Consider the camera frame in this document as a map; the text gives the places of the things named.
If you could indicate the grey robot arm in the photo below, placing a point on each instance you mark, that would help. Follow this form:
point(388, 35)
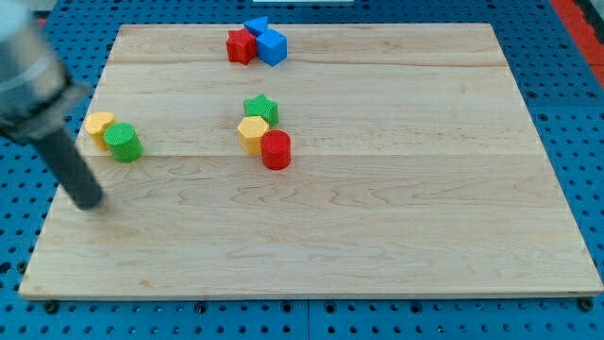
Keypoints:
point(36, 92)

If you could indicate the wooden board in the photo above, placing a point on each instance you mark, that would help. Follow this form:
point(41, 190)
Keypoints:
point(416, 172)

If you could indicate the green cylinder block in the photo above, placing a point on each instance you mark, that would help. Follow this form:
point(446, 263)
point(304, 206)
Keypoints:
point(123, 142)

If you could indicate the red cylinder block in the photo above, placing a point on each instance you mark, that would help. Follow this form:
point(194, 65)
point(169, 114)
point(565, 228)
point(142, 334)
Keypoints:
point(275, 149)

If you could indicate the blue cube block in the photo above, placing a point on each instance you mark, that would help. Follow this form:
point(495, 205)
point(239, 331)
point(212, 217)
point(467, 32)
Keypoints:
point(272, 47)

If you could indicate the yellow heart block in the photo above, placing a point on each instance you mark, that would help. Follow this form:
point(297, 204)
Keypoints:
point(95, 125)

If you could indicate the green star block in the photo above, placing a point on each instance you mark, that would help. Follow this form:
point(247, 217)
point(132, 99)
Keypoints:
point(263, 107)

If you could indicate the yellow hexagon block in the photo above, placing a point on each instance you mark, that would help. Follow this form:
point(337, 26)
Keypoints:
point(250, 131)

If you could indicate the red star block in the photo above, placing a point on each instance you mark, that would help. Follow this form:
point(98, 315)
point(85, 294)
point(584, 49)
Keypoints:
point(241, 46)

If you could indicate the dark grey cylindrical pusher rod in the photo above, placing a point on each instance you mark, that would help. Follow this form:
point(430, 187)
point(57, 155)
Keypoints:
point(59, 152)

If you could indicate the blue triangle block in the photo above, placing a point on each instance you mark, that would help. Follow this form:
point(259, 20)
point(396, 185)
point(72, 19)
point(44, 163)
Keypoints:
point(257, 26)

